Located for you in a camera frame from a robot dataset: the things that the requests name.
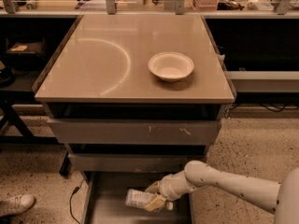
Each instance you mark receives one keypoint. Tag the dark box under bench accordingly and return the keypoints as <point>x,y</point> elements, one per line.
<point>31,54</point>

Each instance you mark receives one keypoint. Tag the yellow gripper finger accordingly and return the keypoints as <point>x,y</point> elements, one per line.
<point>153,188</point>
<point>157,202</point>

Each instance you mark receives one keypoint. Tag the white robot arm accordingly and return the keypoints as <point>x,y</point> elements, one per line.
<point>278,198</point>

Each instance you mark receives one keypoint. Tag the top grey drawer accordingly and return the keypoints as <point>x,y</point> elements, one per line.
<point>134,132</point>

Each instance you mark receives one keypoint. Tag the clear plastic water bottle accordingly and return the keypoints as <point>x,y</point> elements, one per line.
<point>138,199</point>

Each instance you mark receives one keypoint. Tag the white paper bowl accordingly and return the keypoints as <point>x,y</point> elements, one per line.
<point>170,66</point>

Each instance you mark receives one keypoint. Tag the white sneaker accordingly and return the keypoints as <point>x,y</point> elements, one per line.
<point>17,205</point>

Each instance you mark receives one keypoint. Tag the open bottom grey drawer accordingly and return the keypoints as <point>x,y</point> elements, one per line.
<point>105,203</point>

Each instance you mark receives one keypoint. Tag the middle grey drawer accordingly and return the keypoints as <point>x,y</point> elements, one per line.
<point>130,163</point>

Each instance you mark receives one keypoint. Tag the black table leg frame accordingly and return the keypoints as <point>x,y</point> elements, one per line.
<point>11,116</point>

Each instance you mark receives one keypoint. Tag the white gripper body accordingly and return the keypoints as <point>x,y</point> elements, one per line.
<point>165,188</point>

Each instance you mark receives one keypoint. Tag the grey drawer cabinet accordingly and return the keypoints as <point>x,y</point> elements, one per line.
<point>101,71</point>

